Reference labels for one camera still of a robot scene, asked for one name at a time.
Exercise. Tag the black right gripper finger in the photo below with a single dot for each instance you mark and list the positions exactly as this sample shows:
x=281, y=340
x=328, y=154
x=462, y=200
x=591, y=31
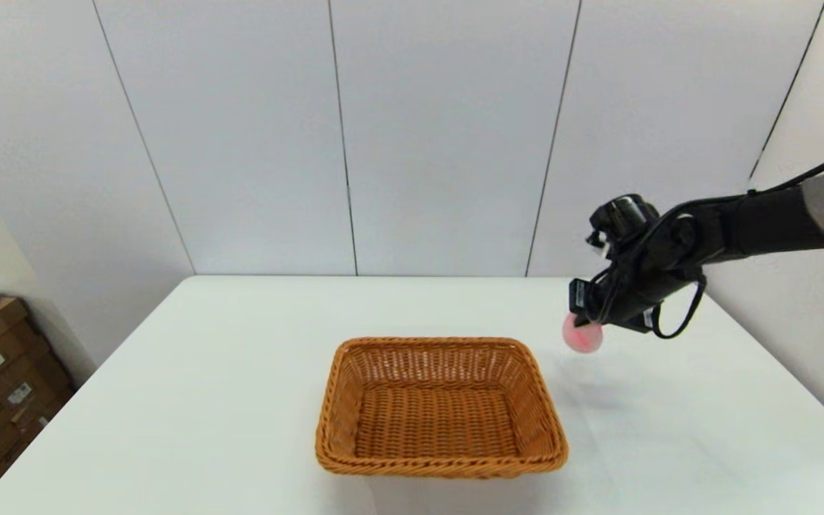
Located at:
x=578, y=297
x=593, y=323

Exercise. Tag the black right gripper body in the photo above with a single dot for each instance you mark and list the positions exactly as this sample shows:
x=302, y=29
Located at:
x=634, y=300

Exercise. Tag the pink peach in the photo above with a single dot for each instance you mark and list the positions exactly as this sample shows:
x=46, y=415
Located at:
x=584, y=339

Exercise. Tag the orange woven wicker basket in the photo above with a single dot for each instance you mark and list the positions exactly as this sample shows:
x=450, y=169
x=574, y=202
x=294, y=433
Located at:
x=440, y=422

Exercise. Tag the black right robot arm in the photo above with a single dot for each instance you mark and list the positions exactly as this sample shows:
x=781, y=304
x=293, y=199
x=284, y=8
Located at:
x=762, y=222

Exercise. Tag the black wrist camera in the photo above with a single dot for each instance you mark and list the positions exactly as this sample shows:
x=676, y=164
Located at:
x=623, y=218

